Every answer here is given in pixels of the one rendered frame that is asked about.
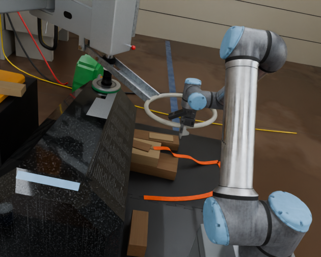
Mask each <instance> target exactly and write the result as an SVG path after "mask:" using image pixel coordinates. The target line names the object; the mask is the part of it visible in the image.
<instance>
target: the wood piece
mask: <svg viewBox="0 0 321 257"><path fill-rule="evenodd" d="M25 91H26V84H20V83H13V82H6V81H0V94H2V95H10V96H18V97H22V96H23V94H24V93H25Z"/></svg>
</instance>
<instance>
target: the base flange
mask: <svg viewBox="0 0 321 257"><path fill-rule="evenodd" d="M0 81H6V82H13V83H20V84H23V83H24V82H25V77H24V75H22V74H20V73H14V72H9V71H5V70H0ZM6 97H8V95H2V94H0V103H1V102H2V101H3V100H4V99H5V98H6Z"/></svg>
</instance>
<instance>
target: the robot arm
mask: <svg viewBox="0 0 321 257"><path fill-rule="evenodd" d="M220 57H221V58H222V59H223V60H225V66H226V71H225V86H224V87H223V88H222V89H221V90H219V91H218V92H211V91H202V90H201V88H200V87H201V81H200V80H199V79H195V78H187V79H186V80H185V83H184V89H183V95H182V100H181V106H182V109H180V110H178V111H175V112H172V113H169V115H168V119H169V120H172V119H175V118H178V117H181V118H180V125H181V126H180V128H179V138H180V139H181V136H186V135H189V132H188V131H187V130H186V129H188V128H186V126H183V125H187V126H189V127H194V123H195V117H196V112H197V110H201V109H203V108H210V109H219V110H223V126H222V144H221V162H220V180H219V185H218V186H217V187H216V188H215V189H214V190H213V194H212V197H209V198H207V199H206V201H205V202H204V206H203V223H204V228H205V231H206V234H207V236H208V238H209V240H210V241H211V242H213V243H215V244H221V245H225V246H227V245H237V246H239V253H240V256H241V257H292V254H293V252H294V251H295V249H296V247H297V246H298V244H299V243H300V241H301V240H302V238H303V237H304V235H305V233H306V232H307V231H308V229H309V226H310V224H311V222H312V215H311V212H310V210H309V209H308V207H307V206H306V205H305V204H304V203H303V202H302V201H301V200H300V199H299V198H297V197H296V196H294V195H292V194H290V193H288V192H282V191H275V192H273V193H272V194H271V195H269V197H268V200H258V194H257V192H256V191H255V190H254V189H253V168H254V146H255V124H256V103H257V82H258V81H259V80H260V79H261V78H262V77H264V76H265V75H266V74H267V73H274V72H276V71H277V70H279V69H280V68H281V67H282V66H283V65H284V63H285V61H286V59H287V46H286V43H285V41H284V40H283V39H282V38H281V36H279V35H278V34H276V33H275V32H272V31H268V30H260V29H254V28H247V27H244V26H242V27H239V26H232V27H230V28H229V29H228V30H227V32H226V33H225V35H224V38H223V40H222V43H221V47H220Z"/></svg>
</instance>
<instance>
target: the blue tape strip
mask: <svg viewBox="0 0 321 257"><path fill-rule="evenodd" d="M16 178H17V179H22V180H25V181H30V182H36V183H41V184H46V185H51V186H56V187H61V188H65V189H70V190H75V191H78V189H79V185H80V183H76V182H71V181H67V180H63V179H58V178H53V177H48V176H43V175H38V174H33V173H28V172H23V171H18V173H17V176H16Z"/></svg>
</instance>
